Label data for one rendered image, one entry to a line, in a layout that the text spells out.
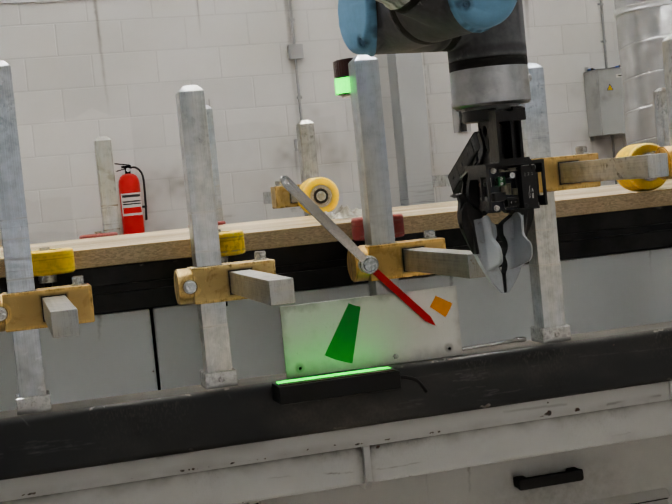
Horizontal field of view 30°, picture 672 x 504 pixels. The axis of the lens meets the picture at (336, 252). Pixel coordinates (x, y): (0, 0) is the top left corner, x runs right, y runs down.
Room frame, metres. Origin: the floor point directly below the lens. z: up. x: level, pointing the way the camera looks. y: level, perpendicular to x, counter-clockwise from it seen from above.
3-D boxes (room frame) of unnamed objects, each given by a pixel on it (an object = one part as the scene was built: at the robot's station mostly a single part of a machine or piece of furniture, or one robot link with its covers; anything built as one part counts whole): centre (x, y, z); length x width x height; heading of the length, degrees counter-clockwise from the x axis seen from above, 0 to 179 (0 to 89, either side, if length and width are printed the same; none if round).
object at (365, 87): (1.78, -0.06, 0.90); 0.03 x 0.03 x 0.48; 15
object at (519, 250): (1.45, -0.21, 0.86); 0.06 x 0.03 x 0.09; 15
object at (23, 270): (1.66, 0.42, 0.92); 0.03 x 0.03 x 0.48; 15
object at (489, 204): (1.44, -0.20, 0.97); 0.09 x 0.08 x 0.12; 15
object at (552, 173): (1.86, -0.33, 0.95); 0.13 x 0.06 x 0.05; 105
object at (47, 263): (1.80, 0.42, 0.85); 0.08 x 0.08 x 0.11
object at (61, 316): (1.61, 0.36, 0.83); 0.43 x 0.03 x 0.04; 15
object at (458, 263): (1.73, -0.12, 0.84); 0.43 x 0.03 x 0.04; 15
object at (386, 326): (1.75, -0.04, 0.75); 0.26 x 0.01 x 0.10; 105
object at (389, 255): (1.79, -0.08, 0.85); 0.13 x 0.06 x 0.05; 105
